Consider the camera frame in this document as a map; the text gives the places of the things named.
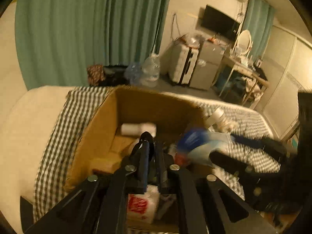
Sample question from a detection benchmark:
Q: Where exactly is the checkered bed sheet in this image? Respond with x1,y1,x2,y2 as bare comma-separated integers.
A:
33,87,273,221

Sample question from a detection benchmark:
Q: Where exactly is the green curtain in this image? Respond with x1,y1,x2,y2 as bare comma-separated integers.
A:
15,0,169,90
242,0,275,59

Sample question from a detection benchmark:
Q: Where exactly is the cream fabric scrunchie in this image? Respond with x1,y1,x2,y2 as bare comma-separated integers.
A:
216,119,239,133

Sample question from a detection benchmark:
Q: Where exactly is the grey mini fridge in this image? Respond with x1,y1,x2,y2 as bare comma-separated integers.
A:
189,41,225,90

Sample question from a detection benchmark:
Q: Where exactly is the white paper ring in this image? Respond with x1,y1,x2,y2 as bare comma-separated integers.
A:
204,107,226,129

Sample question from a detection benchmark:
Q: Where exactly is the brown cardboard box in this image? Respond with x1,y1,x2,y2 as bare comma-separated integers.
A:
64,84,211,234

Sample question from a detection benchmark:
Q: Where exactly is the wooden chair with clothes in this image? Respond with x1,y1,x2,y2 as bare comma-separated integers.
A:
242,77,269,109

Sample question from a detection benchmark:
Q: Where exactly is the brown patterned bag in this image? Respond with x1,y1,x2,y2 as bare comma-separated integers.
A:
87,64,106,87

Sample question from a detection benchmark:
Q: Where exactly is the white suitcase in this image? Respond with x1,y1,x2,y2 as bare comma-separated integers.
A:
168,43,199,85

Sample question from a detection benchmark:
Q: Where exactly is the red white sachet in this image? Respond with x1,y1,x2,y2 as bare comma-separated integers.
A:
127,185,160,224

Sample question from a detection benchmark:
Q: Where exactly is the large clear water bottle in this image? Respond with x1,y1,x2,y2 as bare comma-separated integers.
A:
140,53,160,88

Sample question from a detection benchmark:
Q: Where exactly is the white bottle in box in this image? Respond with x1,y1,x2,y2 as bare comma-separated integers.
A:
121,123,157,137

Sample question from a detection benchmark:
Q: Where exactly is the blue tissue pack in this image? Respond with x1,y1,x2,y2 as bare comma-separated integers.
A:
175,129,234,167

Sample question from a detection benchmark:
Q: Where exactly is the white vanity table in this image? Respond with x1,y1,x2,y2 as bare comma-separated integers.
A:
213,55,270,107

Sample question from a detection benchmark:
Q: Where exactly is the oval vanity mirror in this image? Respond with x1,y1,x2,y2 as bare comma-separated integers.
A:
234,30,253,56

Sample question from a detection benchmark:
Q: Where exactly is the white louvered wardrobe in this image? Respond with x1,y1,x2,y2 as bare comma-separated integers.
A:
255,26,311,138

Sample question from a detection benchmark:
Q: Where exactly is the black wall television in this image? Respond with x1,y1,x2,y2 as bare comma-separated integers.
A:
200,5,240,41

